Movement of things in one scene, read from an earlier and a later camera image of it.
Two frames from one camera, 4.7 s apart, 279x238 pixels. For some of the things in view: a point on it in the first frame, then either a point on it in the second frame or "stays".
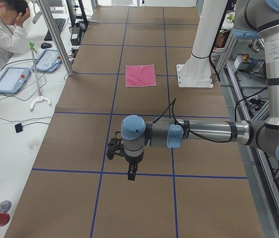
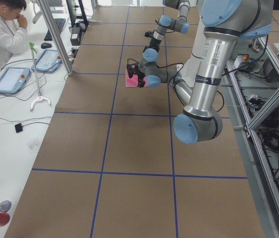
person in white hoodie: x=2 y=34 stays
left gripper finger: x=133 y=176 to x=142 y=83
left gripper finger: x=130 y=175 to x=140 y=83
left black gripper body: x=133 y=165 to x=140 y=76
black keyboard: x=59 y=23 stays
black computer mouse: x=46 y=45 stays
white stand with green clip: x=40 y=97 stays
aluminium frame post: x=59 y=36 stays
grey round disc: x=5 y=206 stays
